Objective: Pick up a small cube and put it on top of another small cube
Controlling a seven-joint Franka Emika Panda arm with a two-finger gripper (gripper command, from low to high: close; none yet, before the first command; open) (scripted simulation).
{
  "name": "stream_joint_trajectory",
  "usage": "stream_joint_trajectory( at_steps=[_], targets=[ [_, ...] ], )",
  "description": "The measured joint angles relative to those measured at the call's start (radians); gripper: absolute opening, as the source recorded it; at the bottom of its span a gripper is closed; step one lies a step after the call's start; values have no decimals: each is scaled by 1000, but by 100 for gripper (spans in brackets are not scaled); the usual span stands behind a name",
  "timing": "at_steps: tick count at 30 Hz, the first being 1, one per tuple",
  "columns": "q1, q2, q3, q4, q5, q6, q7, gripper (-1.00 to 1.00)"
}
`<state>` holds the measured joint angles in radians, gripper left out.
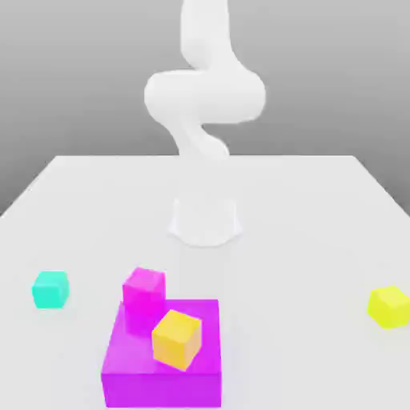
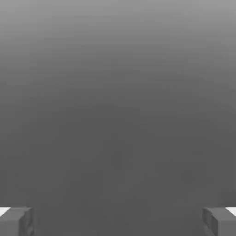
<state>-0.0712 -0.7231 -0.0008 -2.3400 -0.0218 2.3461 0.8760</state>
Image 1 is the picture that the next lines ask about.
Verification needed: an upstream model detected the small orange cube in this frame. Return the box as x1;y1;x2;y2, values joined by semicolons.
151;309;203;372

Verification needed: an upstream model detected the small yellow cube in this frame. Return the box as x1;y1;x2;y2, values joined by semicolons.
366;284;410;330

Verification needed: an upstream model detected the small magenta cube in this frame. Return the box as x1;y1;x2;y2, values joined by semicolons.
122;266;167;336

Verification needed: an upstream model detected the large purple box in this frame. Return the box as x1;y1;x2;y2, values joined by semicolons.
100;298;223;409

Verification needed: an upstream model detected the small cyan cube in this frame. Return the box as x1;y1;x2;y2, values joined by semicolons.
31;270;70;310

